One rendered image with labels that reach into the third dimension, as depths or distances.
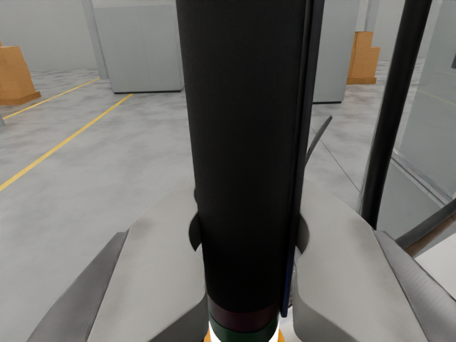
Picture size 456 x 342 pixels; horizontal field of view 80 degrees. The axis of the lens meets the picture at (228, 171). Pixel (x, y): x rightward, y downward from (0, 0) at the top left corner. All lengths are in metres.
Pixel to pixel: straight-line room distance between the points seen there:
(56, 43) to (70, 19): 1.21
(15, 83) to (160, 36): 3.56
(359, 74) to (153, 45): 5.35
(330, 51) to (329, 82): 0.57
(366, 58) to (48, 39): 11.91
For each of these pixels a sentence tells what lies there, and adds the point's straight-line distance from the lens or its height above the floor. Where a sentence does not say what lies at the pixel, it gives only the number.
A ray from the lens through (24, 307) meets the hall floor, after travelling 2.35.
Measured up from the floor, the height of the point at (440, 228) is 1.38.
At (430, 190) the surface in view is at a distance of 1.26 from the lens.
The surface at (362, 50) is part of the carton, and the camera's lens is 8.31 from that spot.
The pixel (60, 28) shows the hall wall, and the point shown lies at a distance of 14.10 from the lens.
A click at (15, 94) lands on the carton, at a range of 8.44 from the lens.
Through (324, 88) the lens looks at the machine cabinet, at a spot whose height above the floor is 0.32.
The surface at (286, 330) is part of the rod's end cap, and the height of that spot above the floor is 1.38.
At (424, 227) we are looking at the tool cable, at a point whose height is 1.39.
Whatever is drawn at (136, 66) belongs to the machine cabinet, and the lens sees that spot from 7.64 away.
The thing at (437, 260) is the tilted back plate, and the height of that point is 1.21.
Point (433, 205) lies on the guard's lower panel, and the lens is 1.26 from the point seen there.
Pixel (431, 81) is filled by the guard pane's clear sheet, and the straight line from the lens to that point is 1.31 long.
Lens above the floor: 1.56
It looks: 28 degrees down
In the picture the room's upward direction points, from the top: 2 degrees counter-clockwise
